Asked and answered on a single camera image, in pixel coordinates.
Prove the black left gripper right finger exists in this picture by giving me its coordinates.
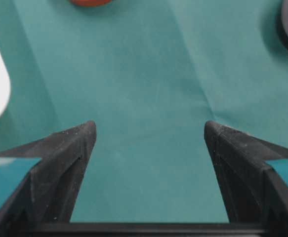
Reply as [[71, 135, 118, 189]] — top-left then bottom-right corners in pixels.
[[204, 120, 288, 237]]

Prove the red tape roll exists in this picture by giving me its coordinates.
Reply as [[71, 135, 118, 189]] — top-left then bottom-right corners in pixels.
[[70, 0, 112, 7]]

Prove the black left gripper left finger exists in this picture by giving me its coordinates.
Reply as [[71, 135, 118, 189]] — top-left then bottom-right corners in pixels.
[[0, 120, 96, 237]]

